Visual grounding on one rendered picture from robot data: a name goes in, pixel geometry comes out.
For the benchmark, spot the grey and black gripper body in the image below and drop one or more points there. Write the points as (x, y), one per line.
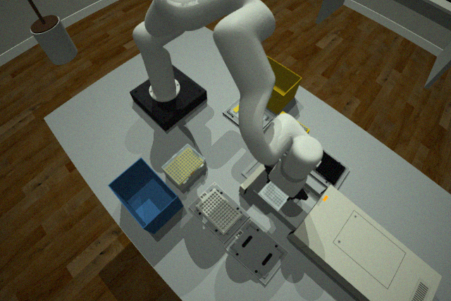
(290, 189)

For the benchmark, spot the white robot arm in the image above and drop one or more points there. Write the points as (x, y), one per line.
(238, 38)

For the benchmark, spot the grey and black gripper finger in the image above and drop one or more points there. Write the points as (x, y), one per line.
(300, 195)
(268, 170)

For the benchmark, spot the dark blue open bin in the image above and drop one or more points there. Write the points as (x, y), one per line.
(144, 195)

